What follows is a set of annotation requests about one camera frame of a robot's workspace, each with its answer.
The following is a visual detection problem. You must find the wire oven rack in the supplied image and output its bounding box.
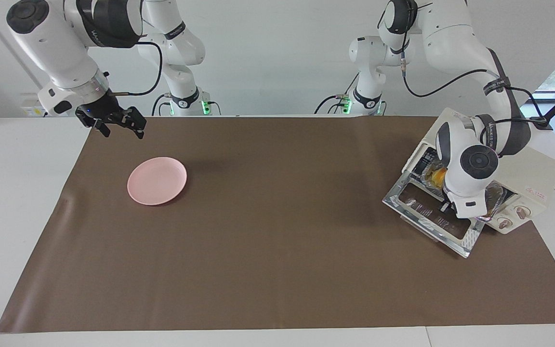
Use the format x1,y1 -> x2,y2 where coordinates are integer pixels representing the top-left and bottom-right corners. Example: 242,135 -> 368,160
415,147 -> 441,180

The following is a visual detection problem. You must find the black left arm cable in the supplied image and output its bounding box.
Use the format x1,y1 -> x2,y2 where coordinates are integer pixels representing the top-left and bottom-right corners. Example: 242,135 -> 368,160
400,46 -> 548,127

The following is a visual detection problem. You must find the glass oven door metal frame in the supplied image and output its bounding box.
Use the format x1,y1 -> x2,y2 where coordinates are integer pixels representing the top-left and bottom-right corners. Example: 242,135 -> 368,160
382,171 -> 488,258

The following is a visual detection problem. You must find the aluminium foil tray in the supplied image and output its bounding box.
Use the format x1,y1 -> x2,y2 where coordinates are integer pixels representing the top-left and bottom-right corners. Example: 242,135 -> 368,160
422,161 -> 507,222

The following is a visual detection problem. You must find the brown table mat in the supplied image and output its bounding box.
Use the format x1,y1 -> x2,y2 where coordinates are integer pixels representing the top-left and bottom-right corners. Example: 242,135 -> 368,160
0,116 -> 555,334

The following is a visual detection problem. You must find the black base cable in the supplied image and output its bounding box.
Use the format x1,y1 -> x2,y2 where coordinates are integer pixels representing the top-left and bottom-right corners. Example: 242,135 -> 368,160
314,72 -> 360,115
151,94 -> 174,116

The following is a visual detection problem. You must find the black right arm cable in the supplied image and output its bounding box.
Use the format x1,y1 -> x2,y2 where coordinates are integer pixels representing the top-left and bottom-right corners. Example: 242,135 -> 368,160
109,41 -> 163,97

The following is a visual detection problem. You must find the white wall outlet box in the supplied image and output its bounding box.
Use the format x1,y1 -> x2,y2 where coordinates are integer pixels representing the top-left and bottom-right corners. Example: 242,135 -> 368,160
21,93 -> 49,117

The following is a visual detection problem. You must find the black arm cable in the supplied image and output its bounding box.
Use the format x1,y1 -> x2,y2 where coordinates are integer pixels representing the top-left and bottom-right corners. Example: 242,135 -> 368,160
400,46 -> 548,127
109,41 -> 163,97

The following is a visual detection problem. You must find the cream toaster oven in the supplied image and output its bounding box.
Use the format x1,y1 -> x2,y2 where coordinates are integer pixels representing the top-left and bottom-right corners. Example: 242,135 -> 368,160
401,107 -> 555,235

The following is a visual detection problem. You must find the sliced yellow bread loaf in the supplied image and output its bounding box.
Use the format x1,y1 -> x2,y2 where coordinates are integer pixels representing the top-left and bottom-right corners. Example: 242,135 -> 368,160
427,164 -> 449,188

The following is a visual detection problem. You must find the pink round plate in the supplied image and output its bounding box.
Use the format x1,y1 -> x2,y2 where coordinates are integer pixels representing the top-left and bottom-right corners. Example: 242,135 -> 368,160
127,157 -> 187,206

